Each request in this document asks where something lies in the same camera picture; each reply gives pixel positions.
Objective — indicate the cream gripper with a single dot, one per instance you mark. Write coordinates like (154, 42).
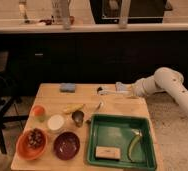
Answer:
(130, 93)

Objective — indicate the white handled dish brush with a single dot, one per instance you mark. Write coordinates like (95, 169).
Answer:
(104, 91)

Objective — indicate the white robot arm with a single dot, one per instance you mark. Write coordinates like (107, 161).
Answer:
(163, 80)

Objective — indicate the green plastic tray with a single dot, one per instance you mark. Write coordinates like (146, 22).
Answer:
(118, 131)

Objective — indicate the metal spoon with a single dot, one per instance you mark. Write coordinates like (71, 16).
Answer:
(96, 110)

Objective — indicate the green banana-shaped toy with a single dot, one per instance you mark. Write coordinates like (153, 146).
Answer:
(132, 145)

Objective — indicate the metal cup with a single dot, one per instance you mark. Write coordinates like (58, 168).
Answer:
(78, 118)

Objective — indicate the blue sponge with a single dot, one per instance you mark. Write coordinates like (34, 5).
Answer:
(67, 87)

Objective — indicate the dark red bowl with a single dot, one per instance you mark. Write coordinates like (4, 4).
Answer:
(66, 145)

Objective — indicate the orange topped small cup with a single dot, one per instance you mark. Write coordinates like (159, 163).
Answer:
(39, 112)

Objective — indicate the orange bowl with food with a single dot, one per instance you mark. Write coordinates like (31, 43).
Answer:
(31, 144)

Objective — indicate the dark cabinet counter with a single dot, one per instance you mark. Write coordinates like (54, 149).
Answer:
(94, 57)

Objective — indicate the black office chair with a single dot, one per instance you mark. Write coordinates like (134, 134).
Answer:
(0, 100)

